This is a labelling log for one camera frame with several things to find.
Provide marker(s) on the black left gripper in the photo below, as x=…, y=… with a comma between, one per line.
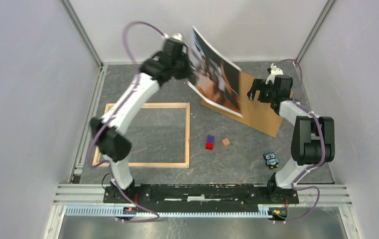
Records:
x=188, y=70

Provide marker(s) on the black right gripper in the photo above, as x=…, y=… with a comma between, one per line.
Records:
x=257, y=85

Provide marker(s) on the printed photo with white border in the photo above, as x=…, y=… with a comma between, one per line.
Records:
x=215, y=78

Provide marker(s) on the light wooden picture frame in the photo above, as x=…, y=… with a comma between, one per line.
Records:
x=149, y=165

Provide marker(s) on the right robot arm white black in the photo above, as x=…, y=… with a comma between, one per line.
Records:
x=313, y=139

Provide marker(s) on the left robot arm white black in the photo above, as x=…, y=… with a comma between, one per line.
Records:
x=108, y=131

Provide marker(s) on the brown cardboard backing board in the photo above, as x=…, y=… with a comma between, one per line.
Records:
x=257, y=115

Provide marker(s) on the small wooden cube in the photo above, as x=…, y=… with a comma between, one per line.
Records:
x=226, y=142

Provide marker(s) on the red and purple block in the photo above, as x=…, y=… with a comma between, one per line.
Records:
x=210, y=142

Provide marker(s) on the blue owl figure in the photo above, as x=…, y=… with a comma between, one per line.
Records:
x=271, y=161

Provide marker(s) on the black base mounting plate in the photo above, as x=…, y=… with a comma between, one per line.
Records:
x=201, y=198

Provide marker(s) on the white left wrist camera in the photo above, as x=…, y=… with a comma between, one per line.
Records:
x=178, y=36

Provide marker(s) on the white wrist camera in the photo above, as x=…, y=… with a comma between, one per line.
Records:
x=178, y=36
x=273, y=71

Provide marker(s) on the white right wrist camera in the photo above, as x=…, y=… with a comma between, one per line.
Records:
x=273, y=71

